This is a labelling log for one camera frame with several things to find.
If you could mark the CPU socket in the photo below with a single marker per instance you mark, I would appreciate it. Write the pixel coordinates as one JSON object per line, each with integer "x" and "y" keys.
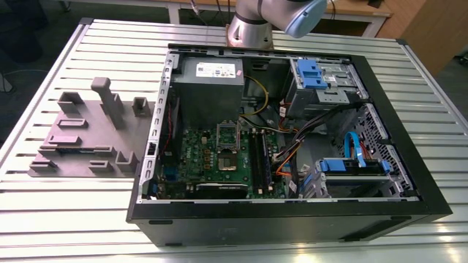
{"x": 229, "y": 163}

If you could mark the black PC case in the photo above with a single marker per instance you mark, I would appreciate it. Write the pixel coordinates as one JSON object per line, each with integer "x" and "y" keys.
{"x": 256, "y": 219}

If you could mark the hard disk in blue carrier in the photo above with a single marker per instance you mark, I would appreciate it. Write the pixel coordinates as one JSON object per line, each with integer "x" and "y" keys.
{"x": 334, "y": 165}

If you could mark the grey printed parts rack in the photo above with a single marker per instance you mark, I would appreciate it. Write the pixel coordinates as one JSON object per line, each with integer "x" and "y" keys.
{"x": 98, "y": 137}

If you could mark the black graphics card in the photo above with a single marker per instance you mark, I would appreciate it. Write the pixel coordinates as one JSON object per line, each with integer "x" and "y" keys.
{"x": 218, "y": 191}

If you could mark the RAM stick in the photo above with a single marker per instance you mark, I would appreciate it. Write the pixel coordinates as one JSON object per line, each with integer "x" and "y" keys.
{"x": 78, "y": 150}

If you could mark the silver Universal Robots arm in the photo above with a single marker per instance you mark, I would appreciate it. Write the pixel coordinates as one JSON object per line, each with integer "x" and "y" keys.
{"x": 252, "y": 30}

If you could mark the white-framed desk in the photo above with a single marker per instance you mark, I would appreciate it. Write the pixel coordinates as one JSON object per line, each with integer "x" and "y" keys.
{"x": 174, "y": 15}

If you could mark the wooden cabinet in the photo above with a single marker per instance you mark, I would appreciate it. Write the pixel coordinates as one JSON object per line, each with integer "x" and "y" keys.
{"x": 434, "y": 33}

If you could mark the grey power supply unit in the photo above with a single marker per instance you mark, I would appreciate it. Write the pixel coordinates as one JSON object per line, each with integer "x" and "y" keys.
{"x": 204, "y": 96}

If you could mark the black RAM slot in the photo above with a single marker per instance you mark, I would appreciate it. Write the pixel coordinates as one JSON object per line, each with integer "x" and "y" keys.
{"x": 258, "y": 159}

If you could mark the metal drive bay cage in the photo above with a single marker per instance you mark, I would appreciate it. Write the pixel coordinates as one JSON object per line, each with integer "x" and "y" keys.
{"x": 328, "y": 98}

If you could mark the blue plastic disk carrier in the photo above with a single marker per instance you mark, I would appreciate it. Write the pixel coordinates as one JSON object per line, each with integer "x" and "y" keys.
{"x": 308, "y": 67}
{"x": 314, "y": 82}

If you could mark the green motherboard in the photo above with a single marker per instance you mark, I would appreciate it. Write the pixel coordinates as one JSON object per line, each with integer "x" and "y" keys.
{"x": 197, "y": 153}

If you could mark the wooden desk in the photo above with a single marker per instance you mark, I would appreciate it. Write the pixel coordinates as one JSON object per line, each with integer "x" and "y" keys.
{"x": 360, "y": 10}

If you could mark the metal disk bay cage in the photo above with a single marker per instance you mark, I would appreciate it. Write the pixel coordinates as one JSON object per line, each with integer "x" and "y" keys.
{"x": 357, "y": 179}

